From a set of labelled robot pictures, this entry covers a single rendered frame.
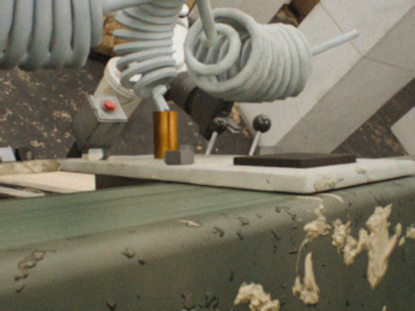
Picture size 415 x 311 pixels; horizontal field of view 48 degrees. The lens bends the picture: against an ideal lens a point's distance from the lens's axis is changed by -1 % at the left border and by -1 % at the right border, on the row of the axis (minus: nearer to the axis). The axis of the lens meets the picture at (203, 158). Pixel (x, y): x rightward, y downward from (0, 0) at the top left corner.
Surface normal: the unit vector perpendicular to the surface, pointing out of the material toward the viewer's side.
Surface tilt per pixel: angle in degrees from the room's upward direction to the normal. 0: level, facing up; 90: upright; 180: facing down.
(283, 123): 90
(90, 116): 90
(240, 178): 90
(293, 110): 90
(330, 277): 39
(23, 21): 57
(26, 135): 0
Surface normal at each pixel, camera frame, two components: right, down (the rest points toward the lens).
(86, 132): -0.72, 0.05
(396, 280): 0.69, 0.03
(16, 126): 0.53, -0.61
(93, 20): -0.15, 0.52
